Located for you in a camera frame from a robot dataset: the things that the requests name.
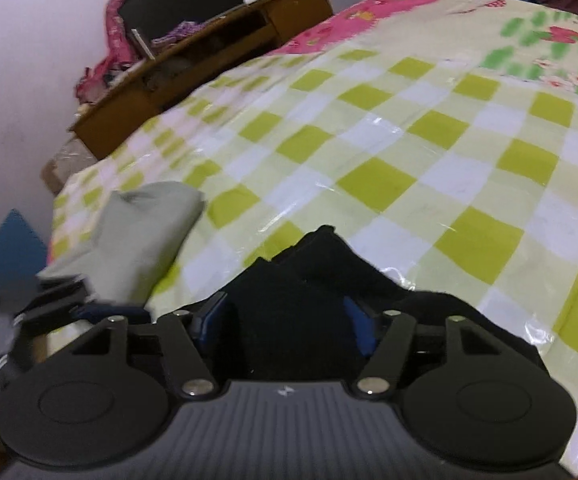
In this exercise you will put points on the grey-green cloth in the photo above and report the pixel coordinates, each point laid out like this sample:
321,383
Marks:
134,230

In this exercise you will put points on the wooden desk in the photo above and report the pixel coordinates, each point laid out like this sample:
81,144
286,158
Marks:
114,120

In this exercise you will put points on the white-edged board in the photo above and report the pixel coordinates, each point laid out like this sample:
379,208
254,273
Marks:
142,44

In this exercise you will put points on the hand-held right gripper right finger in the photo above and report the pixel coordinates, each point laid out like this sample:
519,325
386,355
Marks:
358,325

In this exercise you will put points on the black pants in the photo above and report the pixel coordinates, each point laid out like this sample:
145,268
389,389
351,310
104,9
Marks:
289,320

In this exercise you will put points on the plastic-wrapped brown box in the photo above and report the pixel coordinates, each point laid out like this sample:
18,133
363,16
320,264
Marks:
69,167

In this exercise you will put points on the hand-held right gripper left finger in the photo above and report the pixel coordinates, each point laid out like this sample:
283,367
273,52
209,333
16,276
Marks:
214,319

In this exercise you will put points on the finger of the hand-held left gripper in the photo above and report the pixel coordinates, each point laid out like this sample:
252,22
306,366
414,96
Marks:
64,291
104,312

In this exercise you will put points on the green checked floral bedsheet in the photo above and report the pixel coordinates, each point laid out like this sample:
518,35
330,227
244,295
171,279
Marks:
394,160

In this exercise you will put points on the blue board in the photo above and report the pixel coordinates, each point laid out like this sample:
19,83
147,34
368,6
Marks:
16,250

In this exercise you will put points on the purple patterned cloth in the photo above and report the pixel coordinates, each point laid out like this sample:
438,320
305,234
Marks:
179,32

